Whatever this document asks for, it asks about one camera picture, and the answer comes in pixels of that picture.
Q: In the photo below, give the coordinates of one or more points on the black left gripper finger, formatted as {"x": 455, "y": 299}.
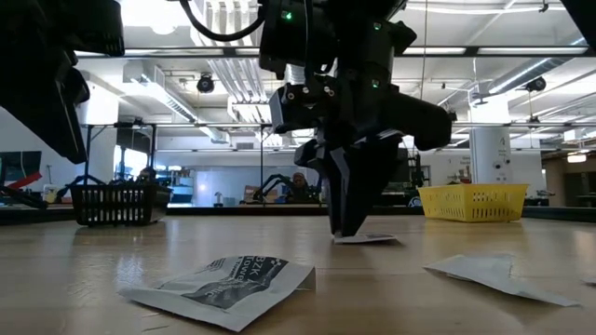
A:
{"x": 60, "y": 130}

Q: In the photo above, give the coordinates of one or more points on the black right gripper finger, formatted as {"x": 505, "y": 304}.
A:
{"x": 368, "y": 177}
{"x": 333, "y": 163}

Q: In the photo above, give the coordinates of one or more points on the white antiseptic towelette packet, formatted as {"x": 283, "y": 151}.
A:
{"x": 219, "y": 293}
{"x": 372, "y": 238}

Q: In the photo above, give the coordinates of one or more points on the white bandage strip wrapper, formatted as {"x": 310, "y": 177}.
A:
{"x": 470, "y": 266}
{"x": 526, "y": 290}

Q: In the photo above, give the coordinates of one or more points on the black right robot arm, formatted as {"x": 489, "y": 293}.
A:
{"x": 363, "y": 9}

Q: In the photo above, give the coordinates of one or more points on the black neighbouring robot arm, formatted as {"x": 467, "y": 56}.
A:
{"x": 79, "y": 179}
{"x": 274, "y": 181}

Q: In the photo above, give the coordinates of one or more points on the person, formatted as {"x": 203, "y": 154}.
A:
{"x": 299, "y": 185}
{"x": 146, "y": 174}

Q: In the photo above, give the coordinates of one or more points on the white blue round object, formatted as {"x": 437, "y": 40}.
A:
{"x": 414, "y": 202}

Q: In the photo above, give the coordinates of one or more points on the brown cardboard box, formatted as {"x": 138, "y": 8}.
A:
{"x": 251, "y": 193}

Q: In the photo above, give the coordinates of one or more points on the black plastic basket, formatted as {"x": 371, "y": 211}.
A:
{"x": 116, "y": 205}

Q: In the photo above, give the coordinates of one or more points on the yellow plastic basket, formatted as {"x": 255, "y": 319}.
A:
{"x": 472, "y": 202}

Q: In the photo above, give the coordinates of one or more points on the white pillar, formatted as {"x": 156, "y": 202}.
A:
{"x": 491, "y": 158}

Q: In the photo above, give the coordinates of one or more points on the ceiling lamp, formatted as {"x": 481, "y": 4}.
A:
{"x": 576, "y": 158}

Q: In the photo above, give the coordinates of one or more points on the black neighbouring station frame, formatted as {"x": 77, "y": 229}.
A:
{"x": 87, "y": 153}
{"x": 261, "y": 158}

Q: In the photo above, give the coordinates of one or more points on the black wall screen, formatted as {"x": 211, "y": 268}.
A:
{"x": 21, "y": 163}

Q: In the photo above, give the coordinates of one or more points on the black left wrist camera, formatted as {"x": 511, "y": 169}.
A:
{"x": 100, "y": 25}

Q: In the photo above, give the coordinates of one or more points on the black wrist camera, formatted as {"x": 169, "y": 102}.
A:
{"x": 100, "y": 25}
{"x": 288, "y": 37}

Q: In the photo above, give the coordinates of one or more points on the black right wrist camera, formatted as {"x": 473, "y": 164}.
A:
{"x": 288, "y": 37}

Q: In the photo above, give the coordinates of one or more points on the black aluminium table frame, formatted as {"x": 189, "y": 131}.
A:
{"x": 233, "y": 210}

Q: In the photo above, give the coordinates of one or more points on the black hanging camera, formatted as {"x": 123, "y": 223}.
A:
{"x": 205, "y": 84}
{"x": 535, "y": 84}

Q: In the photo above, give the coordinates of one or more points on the black overhead frame beam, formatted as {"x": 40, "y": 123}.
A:
{"x": 512, "y": 51}

